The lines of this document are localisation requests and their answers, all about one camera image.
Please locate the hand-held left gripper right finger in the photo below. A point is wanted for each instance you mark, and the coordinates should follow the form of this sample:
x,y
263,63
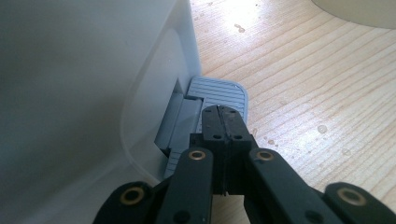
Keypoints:
x,y
237,124

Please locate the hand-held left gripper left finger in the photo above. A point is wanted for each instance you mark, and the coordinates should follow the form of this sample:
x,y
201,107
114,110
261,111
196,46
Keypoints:
x,y
214,124

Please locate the grey ribbed bin pedal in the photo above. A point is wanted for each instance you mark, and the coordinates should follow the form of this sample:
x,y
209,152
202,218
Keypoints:
x,y
218,91

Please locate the white pedal bin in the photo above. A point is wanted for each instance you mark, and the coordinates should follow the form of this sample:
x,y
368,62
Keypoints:
x,y
77,102

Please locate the large beige round container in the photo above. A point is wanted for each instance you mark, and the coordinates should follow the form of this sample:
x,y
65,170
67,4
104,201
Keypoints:
x,y
358,12

